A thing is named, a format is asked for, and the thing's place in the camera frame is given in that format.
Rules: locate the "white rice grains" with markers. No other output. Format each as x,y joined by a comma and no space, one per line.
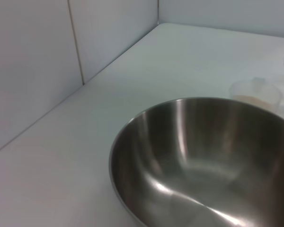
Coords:
248,98

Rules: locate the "stainless steel mixing bowl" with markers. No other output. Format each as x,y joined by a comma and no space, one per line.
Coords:
203,165

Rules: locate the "clear plastic measuring cup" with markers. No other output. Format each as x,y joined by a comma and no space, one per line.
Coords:
274,94

